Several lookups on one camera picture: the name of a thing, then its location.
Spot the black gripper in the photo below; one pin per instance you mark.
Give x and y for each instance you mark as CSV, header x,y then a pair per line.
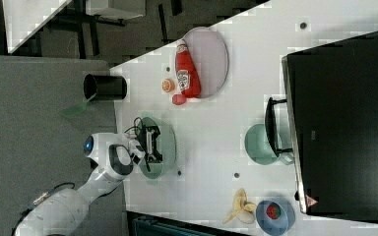
x,y
147,137

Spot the green plastic strainer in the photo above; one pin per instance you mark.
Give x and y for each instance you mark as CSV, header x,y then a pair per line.
x,y
166,145

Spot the red strawberry toy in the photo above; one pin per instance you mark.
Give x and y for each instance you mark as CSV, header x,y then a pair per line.
x,y
179,99

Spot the orange slice toy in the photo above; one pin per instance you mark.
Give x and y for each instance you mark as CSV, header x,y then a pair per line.
x,y
168,85

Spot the red ketchup bottle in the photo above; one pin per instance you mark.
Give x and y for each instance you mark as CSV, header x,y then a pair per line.
x,y
186,73

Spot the black cup upper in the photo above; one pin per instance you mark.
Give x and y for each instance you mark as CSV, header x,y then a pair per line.
x,y
98,87

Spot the green spatula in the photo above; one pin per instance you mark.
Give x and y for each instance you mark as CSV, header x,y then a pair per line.
x,y
78,108

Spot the grey oval plate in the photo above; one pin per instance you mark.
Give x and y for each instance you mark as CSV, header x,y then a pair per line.
x,y
210,57

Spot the green pot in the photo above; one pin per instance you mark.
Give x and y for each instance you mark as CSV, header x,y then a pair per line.
x,y
259,150

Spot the red fruit in bowl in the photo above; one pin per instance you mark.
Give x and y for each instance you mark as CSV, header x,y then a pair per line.
x,y
273,211

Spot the blue bowl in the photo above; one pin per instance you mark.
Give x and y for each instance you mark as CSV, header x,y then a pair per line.
x,y
279,226

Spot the black toaster oven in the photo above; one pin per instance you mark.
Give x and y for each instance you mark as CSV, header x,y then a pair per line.
x,y
332,104

